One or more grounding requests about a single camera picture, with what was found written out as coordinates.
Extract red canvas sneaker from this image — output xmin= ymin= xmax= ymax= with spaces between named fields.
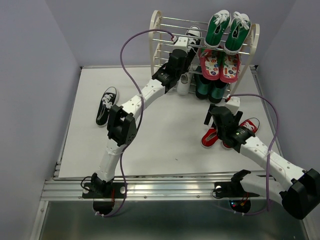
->
xmin=224 ymin=117 xmax=260 ymax=134
xmin=201 ymin=127 xmax=219 ymax=148

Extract white sneaker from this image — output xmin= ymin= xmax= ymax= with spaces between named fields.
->
xmin=176 ymin=72 xmax=194 ymax=96

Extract black canvas sneaker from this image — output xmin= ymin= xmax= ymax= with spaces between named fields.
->
xmin=95 ymin=86 xmax=119 ymax=127
xmin=183 ymin=25 xmax=203 ymax=73

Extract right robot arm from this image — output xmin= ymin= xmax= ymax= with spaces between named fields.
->
xmin=205 ymin=104 xmax=320 ymax=220

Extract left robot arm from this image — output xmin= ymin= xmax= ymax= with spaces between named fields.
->
xmin=90 ymin=49 xmax=196 ymax=198

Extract cream metal shoe shelf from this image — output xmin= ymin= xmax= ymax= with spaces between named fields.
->
xmin=148 ymin=10 xmax=260 ymax=95

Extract right dark green shoe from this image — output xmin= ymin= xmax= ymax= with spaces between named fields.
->
xmin=208 ymin=80 xmax=228 ymax=104

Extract dark green shoe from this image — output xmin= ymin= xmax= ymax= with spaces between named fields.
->
xmin=208 ymin=80 xmax=228 ymax=104
xmin=193 ymin=73 xmax=212 ymax=100

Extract left dark green shoe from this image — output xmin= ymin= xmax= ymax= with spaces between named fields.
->
xmin=193 ymin=73 xmax=212 ymax=100

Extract left pink patterned slipper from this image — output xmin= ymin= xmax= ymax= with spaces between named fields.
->
xmin=198 ymin=49 xmax=222 ymax=81

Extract pink patterned slipper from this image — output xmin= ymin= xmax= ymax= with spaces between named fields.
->
xmin=198 ymin=49 xmax=222 ymax=81
xmin=219 ymin=53 xmax=241 ymax=84

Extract right pink patterned slipper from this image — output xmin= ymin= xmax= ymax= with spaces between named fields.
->
xmin=219 ymin=53 xmax=241 ymax=84

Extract left green canvas sneaker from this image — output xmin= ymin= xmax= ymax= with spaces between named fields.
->
xmin=204 ymin=9 xmax=231 ymax=49

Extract green canvas sneaker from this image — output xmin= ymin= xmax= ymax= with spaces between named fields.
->
xmin=204 ymin=9 xmax=231 ymax=49
xmin=223 ymin=11 xmax=252 ymax=55

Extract right green canvas sneaker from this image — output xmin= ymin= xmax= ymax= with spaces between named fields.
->
xmin=223 ymin=11 xmax=252 ymax=55

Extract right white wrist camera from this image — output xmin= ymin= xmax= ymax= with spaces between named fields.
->
xmin=225 ymin=96 xmax=241 ymax=115

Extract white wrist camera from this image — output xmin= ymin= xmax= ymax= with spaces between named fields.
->
xmin=225 ymin=96 xmax=241 ymax=115
xmin=173 ymin=36 xmax=189 ymax=53

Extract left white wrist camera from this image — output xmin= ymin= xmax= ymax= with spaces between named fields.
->
xmin=173 ymin=36 xmax=189 ymax=53

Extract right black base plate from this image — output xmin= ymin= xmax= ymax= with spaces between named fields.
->
xmin=211 ymin=181 xmax=260 ymax=199

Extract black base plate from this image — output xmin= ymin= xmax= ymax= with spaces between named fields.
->
xmin=82 ymin=182 xmax=125 ymax=200
xmin=211 ymin=181 xmax=260 ymax=199

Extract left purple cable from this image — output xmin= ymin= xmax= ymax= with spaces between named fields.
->
xmin=96 ymin=29 xmax=177 ymax=218

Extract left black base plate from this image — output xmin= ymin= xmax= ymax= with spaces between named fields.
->
xmin=82 ymin=182 xmax=125 ymax=200

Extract aluminium mounting rail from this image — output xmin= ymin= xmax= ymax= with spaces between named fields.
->
xmin=40 ymin=171 xmax=266 ymax=202

